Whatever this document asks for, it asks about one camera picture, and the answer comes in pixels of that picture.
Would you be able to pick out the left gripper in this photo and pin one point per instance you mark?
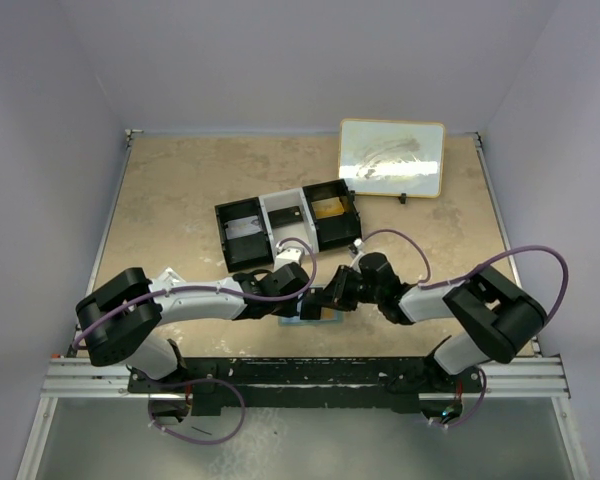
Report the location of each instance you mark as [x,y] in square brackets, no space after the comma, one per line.
[287,310]

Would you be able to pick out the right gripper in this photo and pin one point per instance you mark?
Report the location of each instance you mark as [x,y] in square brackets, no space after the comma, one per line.
[335,293]

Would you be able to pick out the orange card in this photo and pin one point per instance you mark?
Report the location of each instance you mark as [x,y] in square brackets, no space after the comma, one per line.
[329,315]

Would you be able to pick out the green card holder wallet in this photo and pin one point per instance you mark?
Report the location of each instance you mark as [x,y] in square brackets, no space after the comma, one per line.
[296,321]

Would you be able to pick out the black white sorting tray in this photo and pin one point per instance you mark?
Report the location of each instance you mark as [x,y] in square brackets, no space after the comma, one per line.
[321,235]

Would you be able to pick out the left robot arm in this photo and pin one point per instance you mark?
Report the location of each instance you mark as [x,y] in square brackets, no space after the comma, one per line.
[118,320]

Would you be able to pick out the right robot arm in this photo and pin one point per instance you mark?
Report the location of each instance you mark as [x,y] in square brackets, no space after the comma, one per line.
[497,317]

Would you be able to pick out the silver VIP card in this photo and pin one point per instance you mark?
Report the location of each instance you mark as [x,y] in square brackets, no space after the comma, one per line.
[242,227]

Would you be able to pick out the gold card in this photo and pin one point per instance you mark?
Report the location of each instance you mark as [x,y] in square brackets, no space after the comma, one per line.
[327,208]

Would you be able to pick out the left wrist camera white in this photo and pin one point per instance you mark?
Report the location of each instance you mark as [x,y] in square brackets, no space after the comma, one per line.
[288,253]

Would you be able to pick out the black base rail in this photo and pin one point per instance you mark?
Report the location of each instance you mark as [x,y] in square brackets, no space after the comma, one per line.
[399,384]

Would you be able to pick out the white board wooden frame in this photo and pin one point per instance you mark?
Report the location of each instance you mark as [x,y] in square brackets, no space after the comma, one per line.
[392,158]

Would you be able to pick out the aluminium frame rail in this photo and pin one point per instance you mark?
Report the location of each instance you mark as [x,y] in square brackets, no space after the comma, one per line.
[526,377]

